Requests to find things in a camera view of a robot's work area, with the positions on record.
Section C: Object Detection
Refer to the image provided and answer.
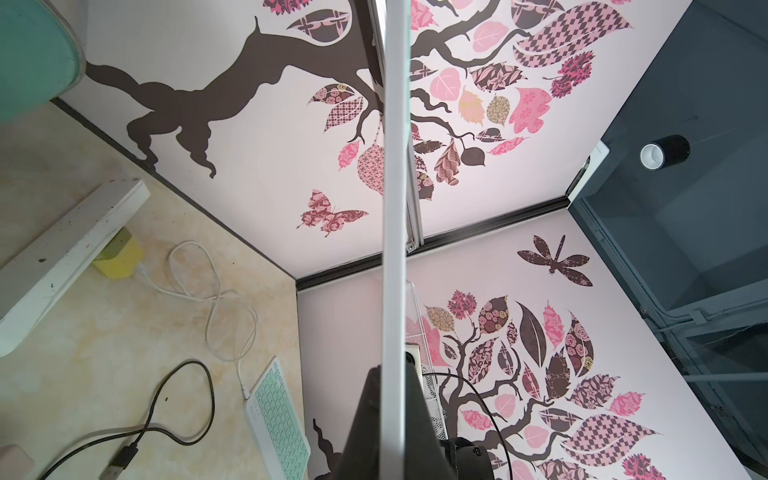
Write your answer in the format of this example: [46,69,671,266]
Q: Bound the black ceiling spotlight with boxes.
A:
[639,135,691,171]

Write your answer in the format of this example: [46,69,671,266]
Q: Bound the yellow charger adapter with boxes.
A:
[92,227,144,280]

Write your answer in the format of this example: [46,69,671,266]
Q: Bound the green wireless keyboard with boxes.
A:
[374,1,411,479]

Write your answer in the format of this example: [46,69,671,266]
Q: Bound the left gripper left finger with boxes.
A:
[332,366,381,480]

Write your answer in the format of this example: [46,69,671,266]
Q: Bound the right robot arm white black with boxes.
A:
[439,437,495,480]

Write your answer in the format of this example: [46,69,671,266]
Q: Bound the white charging cable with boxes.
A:
[136,239,259,400]

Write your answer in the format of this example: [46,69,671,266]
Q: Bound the mint green toaster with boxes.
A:
[1,1,88,122]

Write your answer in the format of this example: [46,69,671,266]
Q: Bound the white power strip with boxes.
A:
[1,178,150,357]

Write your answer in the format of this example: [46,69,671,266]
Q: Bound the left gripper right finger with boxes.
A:
[405,362,456,480]

